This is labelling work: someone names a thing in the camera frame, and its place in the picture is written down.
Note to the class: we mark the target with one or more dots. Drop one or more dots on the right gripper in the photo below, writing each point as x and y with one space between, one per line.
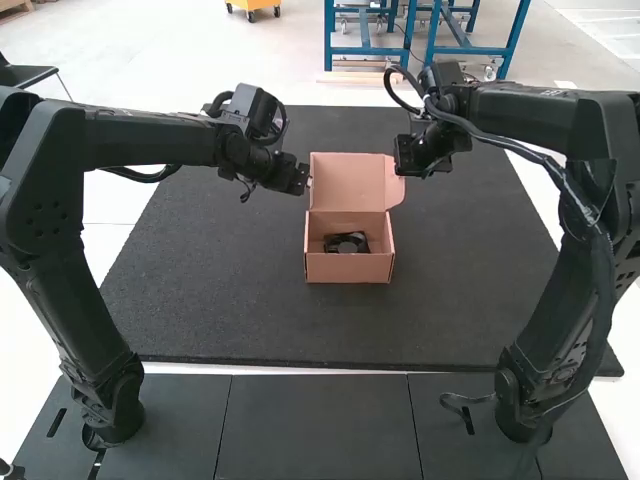
417 155

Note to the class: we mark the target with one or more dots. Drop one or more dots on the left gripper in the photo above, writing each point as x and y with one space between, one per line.
280 172

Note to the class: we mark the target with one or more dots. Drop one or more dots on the cardboard box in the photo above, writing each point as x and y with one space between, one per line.
350 185

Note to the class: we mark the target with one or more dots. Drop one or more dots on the black square fan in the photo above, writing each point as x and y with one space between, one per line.
346 243

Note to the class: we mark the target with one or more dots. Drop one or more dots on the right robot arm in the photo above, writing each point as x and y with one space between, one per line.
575 280

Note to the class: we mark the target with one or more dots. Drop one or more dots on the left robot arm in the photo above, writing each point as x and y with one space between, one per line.
55 210

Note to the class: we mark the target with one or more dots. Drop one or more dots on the wooden plank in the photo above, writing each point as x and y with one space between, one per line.
357 77

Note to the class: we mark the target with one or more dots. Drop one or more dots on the black mat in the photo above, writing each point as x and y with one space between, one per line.
210 260

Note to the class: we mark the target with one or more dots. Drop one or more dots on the yellow cart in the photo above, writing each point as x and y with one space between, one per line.
252 5

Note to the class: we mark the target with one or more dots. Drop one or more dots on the dark base panel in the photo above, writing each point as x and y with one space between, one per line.
450 450
180 430
320 430

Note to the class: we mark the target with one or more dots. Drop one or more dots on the black chair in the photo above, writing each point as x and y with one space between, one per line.
25 75

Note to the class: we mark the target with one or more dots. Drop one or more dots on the wooden pallet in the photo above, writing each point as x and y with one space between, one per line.
15 9

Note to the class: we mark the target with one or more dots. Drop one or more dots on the black clamp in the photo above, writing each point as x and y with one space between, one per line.
10 471

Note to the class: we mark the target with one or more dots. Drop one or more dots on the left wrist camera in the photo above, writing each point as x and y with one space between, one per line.
255 107

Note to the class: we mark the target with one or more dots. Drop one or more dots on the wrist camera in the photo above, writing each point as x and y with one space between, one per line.
255 107
446 74

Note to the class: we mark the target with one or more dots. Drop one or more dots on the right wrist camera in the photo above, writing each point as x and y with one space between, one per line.
446 74

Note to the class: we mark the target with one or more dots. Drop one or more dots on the blue metal frame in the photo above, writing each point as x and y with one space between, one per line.
470 42
367 45

